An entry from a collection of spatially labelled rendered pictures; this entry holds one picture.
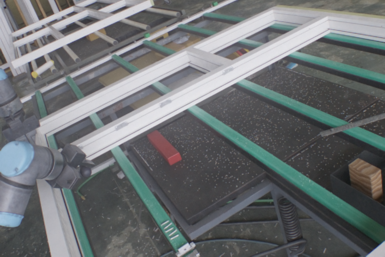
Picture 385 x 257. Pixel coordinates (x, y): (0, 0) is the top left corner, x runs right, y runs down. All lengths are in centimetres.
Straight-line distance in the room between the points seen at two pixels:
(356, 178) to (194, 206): 59
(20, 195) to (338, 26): 146
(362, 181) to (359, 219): 37
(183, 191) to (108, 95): 61
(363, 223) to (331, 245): 110
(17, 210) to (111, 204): 173
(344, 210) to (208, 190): 71
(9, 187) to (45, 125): 85
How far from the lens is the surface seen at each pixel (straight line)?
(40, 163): 103
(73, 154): 115
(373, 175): 121
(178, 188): 157
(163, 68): 191
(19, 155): 100
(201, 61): 183
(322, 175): 143
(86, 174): 126
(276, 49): 170
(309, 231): 205
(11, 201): 103
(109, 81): 291
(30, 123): 147
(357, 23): 178
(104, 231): 255
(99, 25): 386
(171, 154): 172
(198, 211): 143
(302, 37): 179
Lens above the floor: 152
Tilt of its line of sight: 26 degrees down
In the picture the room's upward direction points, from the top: 20 degrees counter-clockwise
